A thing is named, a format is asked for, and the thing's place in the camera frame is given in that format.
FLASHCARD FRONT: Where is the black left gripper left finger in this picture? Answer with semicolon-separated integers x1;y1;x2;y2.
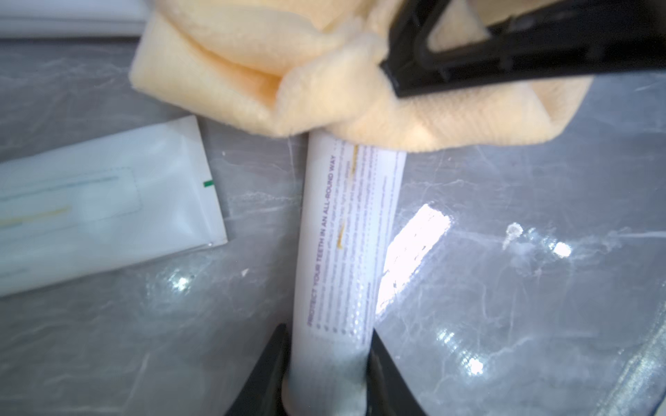
225;323;291;416

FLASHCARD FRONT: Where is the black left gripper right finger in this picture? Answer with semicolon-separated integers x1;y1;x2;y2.
366;331;427;416

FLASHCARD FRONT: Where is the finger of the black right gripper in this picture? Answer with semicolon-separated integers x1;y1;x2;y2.
381;1;665;98

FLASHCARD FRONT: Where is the yellow cleaning cloth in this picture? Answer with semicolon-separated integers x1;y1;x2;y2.
129;1;592;153

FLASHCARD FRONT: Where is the white toothpaste tube purple cap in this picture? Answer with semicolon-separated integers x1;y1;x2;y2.
283;130;406;415

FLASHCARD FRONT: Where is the white tube green cap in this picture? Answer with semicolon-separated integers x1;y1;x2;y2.
1;115;227;296

